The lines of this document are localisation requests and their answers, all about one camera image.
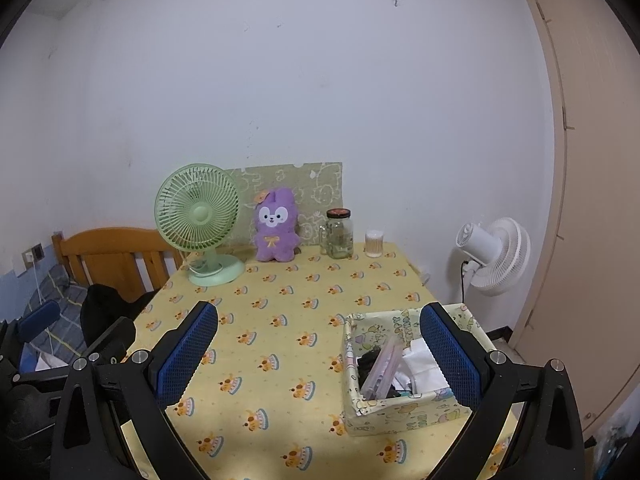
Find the blue printed bag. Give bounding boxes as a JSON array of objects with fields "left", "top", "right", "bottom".
[{"left": 597, "top": 400, "right": 640, "bottom": 480}]

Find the green desk fan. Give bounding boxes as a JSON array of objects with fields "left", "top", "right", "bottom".
[{"left": 154, "top": 162, "right": 246, "bottom": 287}]

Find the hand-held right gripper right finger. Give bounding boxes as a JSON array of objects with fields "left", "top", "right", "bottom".
[{"left": 419, "top": 302, "right": 587, "bottom": 480}]

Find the white standing fan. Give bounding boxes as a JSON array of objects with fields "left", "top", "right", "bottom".
[{"left": 456, "top": 217, "right": 531, "bottom": 297}]

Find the beige door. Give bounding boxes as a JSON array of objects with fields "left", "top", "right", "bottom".
[{"left": 507, "top": 0, "right": 640, "bottom": 436}]

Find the glass jar with dark lid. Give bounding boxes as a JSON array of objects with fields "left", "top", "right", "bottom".
[{"left": 325, "top": 208, "right": 355, "bottom": 259}]

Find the cartoon printed storage box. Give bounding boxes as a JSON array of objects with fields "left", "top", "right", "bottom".
[{"left": 341, "top": 302, "right": 498, "bottom": 437}]

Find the yellow printed tablecloth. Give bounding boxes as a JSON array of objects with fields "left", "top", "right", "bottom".
[{"left": 117, "top": 241, "right": 521, "bottom": 480}]

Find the blue plaid bedding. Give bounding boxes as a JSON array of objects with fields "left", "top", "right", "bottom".
[{"left": 27, "top": 265, "right": 93, "bottom": 361}]

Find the white tissue bundle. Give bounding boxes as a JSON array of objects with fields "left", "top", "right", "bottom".
[{"left": 397, "top": 337, "right": 448, "bottom": 393}]

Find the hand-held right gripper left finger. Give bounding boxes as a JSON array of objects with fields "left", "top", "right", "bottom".
[{"left": 50, "top": 301, "right": 219, "bottom": 480}]

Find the purple plush rabbit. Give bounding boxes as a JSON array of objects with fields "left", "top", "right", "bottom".
[{"left": 252, "top": 187, "right": 302, "bottom": 262}]

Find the green printed board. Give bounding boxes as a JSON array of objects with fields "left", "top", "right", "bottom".
[{"left": 222, "top": 162, "right": 344, "bottom": 248}]

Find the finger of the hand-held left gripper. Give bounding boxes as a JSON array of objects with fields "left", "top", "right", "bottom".
[
  {"left": 0, "top": 301, "right": 61, "bottom": 356},
  {"left": 82, "top": 317, "right": 137, "bottom": 361}
]

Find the black fluffy cloth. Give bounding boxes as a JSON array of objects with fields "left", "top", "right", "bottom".
[{"left": 356, "top": 347, "right": 386, "bottom": 386}]

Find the pink tissue pack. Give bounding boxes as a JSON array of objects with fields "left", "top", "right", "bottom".
[{"left": 360, "top": 338, "right": 405, "bottom": 401}]

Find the black fan cable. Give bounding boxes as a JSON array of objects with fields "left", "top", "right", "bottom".
[{"left": 459, "top": 259, "right": 478, "bottom": 306}]

